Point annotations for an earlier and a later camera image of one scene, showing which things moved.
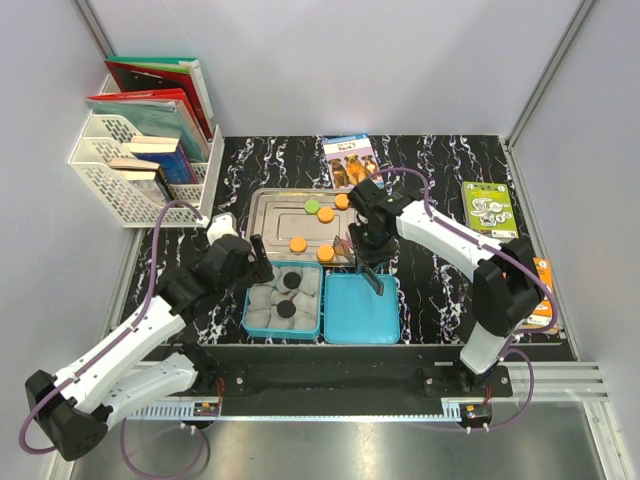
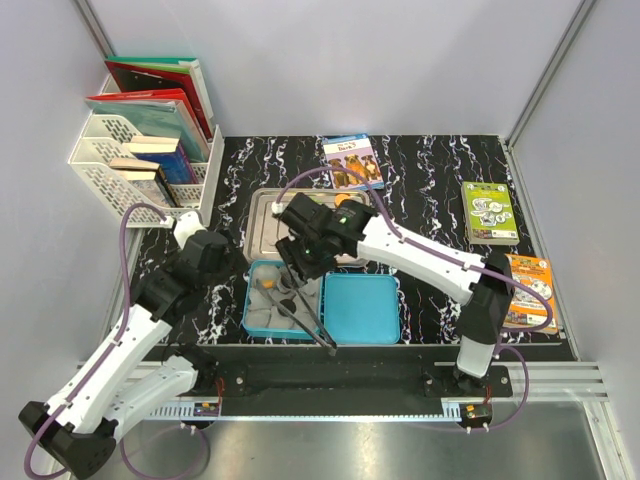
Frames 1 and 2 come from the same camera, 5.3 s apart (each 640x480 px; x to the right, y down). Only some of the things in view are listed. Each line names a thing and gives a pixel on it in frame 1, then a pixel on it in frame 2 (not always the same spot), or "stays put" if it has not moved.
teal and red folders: x=166 y=114 stays put
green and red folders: x=150 y=73 stays put
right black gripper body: x=370 y=247 to x=310 y=258
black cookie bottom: x=286 y=309 stays put
